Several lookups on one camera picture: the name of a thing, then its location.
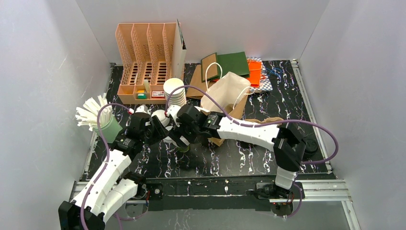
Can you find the orange paper bag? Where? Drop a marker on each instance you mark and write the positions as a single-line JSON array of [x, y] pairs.
[[255, 72]]

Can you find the dark green paper bag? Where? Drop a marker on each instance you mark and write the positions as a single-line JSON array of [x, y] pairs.
[[233, 62]]

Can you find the cardboard two-cup carrier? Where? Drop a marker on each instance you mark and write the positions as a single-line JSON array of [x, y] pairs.
[[265, 121]]

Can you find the brown kraft paper bag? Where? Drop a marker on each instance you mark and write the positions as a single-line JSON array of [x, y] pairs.
[[196, 81]]

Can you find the green paper cup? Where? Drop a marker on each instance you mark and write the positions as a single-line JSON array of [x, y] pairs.
[[183, 147]]

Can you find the red white small box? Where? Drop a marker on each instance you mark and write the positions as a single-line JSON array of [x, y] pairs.
[[157, 94]]

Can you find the white folder in organizer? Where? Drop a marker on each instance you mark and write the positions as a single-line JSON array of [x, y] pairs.
[[178, 53]]

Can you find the green cup holder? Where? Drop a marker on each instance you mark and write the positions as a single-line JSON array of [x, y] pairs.
[[111, 130]]

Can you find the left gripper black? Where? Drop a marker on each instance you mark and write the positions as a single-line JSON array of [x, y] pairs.
[[158, 129]]

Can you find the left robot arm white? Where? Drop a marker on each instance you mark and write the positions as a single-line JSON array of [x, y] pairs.
[[109, 189]]

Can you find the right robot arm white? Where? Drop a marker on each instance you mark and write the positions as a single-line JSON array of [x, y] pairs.
[[281, 137]]

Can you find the tan paper bag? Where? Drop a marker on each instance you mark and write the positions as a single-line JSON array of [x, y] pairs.
[[230, 92]]

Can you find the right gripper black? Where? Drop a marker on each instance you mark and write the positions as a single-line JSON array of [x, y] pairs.
[[181, 137]]

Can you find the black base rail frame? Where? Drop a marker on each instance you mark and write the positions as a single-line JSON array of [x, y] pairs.
[[323, 202]]

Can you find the stack of paper cups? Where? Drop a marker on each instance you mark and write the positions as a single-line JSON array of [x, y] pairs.
[[174, 92]]

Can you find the green yellow small item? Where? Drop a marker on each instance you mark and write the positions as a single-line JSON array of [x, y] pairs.
[[141, 95]]

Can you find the pink desk file organizer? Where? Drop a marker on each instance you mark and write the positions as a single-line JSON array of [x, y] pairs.
[[146, 53]]

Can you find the white wrapped straws bundle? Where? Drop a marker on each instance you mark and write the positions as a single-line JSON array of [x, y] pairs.
[[87, 114]]

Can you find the black round lid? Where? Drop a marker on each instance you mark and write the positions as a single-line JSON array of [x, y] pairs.
[[311, 147]]

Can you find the stack of white lids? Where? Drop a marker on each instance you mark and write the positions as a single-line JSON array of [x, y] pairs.
[[160, 114]]

